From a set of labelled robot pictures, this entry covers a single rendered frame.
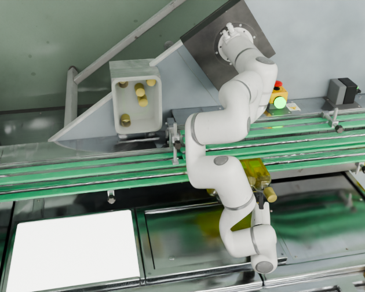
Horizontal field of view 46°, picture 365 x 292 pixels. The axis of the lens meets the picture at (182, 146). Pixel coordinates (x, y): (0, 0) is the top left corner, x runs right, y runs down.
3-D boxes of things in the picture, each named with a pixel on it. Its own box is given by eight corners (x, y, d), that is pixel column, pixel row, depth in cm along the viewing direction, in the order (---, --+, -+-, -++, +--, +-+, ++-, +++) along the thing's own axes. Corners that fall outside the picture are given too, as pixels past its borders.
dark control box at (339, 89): (325, 95, 180) (335, 105, 173) (329, 77, 176) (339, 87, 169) (343, 94, 181) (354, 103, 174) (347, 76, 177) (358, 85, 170)
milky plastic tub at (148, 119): (114, 123, 167) (115, 135, 160) (109, 69, 155) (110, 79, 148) (159, 119, 170) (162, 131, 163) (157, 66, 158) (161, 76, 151)
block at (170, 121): (164, 138, 168) (167, 148, 163) (164, 117, 163) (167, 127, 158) (173, 138, 169) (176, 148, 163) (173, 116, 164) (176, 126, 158)
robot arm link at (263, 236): (239, 243, 118) (274, 235, 116) (238, 216, 127) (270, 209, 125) (255, 279, 126) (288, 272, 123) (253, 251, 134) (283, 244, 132)
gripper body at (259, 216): (271, 248, 136) (267, 223, 145) (276, 224, 130) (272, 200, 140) (247, 247, 136) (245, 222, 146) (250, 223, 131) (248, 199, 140)
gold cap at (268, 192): (265, 196, 153) (270, 204, 150) (261, 190, 152) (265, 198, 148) (274, 191, 153) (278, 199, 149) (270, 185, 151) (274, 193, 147)
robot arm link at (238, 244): (251, 181, 116) (272, 234, 127) (205, 193, 119) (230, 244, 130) (254, 203, 109) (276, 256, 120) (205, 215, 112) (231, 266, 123)
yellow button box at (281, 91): (262, 101, 175) (269, 109, 169) (264, 84, 171) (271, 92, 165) (278, 99, 177) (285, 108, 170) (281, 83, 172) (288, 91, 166)
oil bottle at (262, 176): (238, 159, 173) (256, 193, 155) (240, 148, 170) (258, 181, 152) (252, 158, 174) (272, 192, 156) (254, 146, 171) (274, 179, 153)
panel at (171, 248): (15, 227, 157) (1, 306, 129) (13, 221, 155) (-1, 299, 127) (253, 198, 172) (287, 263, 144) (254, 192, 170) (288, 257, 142)
